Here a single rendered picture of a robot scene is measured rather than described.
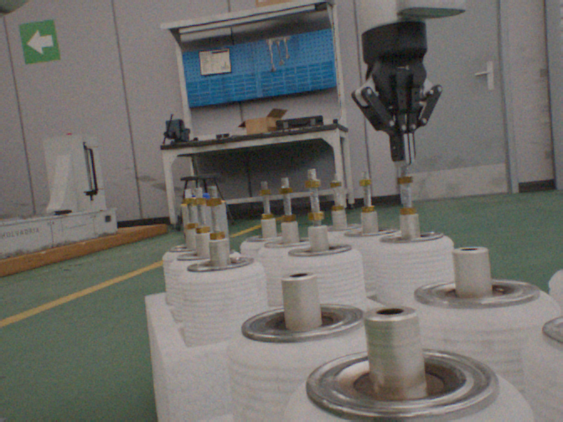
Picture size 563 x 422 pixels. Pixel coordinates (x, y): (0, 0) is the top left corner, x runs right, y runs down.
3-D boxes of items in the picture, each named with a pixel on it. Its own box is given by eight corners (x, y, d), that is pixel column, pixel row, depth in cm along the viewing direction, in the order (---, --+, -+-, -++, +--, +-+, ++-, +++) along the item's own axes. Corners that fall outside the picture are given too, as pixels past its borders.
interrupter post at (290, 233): (286, 245, 82) (284, 222, 82) (302, 244, 81) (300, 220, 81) (280, 248, 80) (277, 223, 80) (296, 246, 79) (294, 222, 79)
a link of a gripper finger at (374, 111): (353, 88, 69) (384, 122, 72) (346, 100, 69) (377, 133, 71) (368, 84, 67) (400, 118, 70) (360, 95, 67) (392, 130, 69)
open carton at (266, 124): (254, 139, 569) (252, 115, 568) (290, 134, 551) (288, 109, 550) (238, 139, 543) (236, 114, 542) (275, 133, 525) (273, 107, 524)
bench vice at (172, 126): (178, 146, 545) (175, 119, 543) (196, 144, 541) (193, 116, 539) (159, 144, 505) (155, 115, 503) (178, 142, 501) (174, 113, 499)
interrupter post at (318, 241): (331, 254, 68) (327, 225, 68) (310, 256, 68) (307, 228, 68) (329, 251, 70) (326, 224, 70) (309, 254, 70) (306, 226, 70)
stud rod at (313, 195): (320, 232, 69) (314, 168, 69) (322, 233, 69) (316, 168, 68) (312, 233, 69) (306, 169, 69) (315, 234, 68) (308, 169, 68)
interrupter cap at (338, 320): (260, 357, 31) (258, 344, 31) (229, 327, 38) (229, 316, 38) (389, 332, 33) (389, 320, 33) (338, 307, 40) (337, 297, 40)
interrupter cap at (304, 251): (356, 254, 65) (355, 248, 65) (288, 261, 65) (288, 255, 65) (348, 247, 73) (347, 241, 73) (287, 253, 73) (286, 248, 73)
